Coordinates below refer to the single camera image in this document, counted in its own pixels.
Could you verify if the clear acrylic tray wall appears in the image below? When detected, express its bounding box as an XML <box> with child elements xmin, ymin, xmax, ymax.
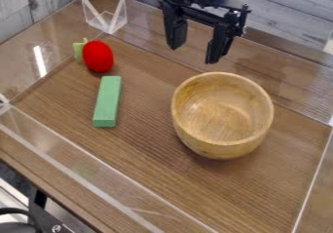
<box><xmin>0</xmin><ymin>95</ymin><xmax>217</xmax><ymax>233</ymax></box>

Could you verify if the clear acrylic corner bracket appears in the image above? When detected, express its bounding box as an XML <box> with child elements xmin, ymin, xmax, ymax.
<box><xmin>81</xmin><ymin>0</ymin><xmax>128</xmax><ymax>35</ymax></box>

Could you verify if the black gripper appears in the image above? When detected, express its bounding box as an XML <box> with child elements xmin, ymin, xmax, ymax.
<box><xmin>162</xmin><ymin>0</ymin><xmax>250</xmax><ymax>64</ymax></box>

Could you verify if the black table leg bracket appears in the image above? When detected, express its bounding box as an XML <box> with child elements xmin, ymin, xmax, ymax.
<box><xmin>28</xmin><ymin>190</ymin><xmax>74</xmax><ymax>233</ymax></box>

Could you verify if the red plush strawberry toy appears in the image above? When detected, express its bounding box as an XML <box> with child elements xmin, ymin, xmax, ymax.
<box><xmin>73</xmin><ymin>39</ymin><xmax>114</xmax><ymax>73</ymax></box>

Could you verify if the wooden bowl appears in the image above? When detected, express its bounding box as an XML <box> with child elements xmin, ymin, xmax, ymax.
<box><xmin>170</xmin><ymin>72</ymin><xmax>274</xmax><ymax>160</ymax></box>

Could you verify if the black cable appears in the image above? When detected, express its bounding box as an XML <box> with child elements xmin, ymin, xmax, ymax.
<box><xmin>0</xmin><ymin>207</ymin><xmax>30</xmax><ymax>225</ymax></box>

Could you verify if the green rectangular block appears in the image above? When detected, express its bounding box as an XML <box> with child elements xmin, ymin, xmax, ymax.
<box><xmin>92</xmin><ymin>76</ymin><xmax>122</xmax><ymax>128</ymax></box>

